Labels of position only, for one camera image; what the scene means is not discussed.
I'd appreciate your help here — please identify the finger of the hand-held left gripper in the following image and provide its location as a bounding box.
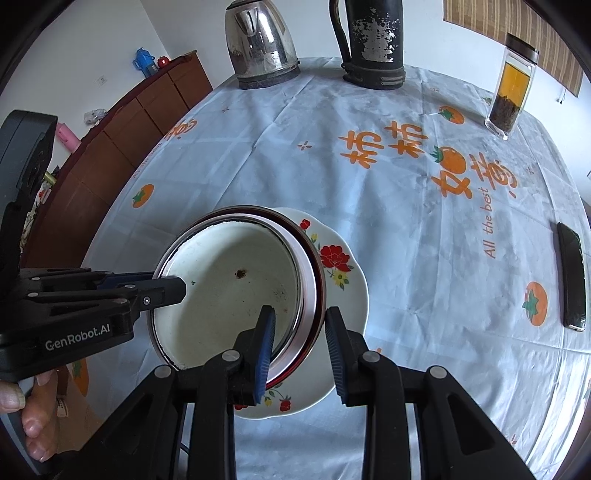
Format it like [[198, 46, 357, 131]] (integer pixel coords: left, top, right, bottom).
[[30, 276, 188, 326], [21, 268, 157, 296]]

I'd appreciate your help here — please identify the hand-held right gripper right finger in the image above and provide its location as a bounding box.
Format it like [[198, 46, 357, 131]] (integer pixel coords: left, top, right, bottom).
[[324, 307, 532, 480]]

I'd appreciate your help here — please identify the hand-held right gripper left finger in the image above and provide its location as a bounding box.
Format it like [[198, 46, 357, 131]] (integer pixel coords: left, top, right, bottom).
[[60, 305, 277, 480]]

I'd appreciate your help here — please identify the white enamel bowl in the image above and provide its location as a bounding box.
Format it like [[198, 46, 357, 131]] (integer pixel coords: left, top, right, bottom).
[[151, 217, 303, 372]]

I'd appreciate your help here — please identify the red flower white plate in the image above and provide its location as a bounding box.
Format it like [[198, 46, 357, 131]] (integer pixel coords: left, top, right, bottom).
[[233, 207, 370, 421]]

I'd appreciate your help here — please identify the red plastic bowl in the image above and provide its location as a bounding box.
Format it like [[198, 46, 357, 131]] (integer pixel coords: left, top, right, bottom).
[[185, 206, 328, 388]]

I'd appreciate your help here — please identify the stainless steel bowl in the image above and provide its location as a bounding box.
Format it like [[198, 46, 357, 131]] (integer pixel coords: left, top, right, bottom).
[[152, 208, 320, 384]]

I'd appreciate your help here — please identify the person's left hand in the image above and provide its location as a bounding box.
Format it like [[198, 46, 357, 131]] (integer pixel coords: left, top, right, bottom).
[[0, 370, 60, 463]]

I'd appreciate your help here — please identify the pink plastic item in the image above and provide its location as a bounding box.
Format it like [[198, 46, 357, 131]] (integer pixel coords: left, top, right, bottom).
[[55, 124, 80, 153]]

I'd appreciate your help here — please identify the brown wooden sideboard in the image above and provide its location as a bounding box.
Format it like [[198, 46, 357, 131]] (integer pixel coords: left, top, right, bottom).
[[21, 51, 214, 268]]

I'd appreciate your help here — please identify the blue plastic bottle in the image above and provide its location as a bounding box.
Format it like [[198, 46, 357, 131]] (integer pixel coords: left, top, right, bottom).
[[134, 47, 155, 78]]

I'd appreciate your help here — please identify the black smartphone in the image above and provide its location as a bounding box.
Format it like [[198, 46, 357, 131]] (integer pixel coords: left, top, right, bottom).
[[556, 222, 588, 333]]

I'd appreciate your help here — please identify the stainless steel electric kettle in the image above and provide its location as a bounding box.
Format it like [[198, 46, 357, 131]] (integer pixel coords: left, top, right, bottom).
[[224, 0, 302, 90]]

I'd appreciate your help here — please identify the clear tea bottle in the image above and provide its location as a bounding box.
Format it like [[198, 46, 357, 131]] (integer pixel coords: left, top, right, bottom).
[[484, 32, 540, 141]]

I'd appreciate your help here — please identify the worn black thermos flask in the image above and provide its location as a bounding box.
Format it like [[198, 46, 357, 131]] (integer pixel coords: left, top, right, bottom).
[[329, 0, 406, 91]]

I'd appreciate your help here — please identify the bamboo window blind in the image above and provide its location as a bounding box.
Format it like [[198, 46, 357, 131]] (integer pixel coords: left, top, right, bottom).
[[442, 0, 587, 97]]

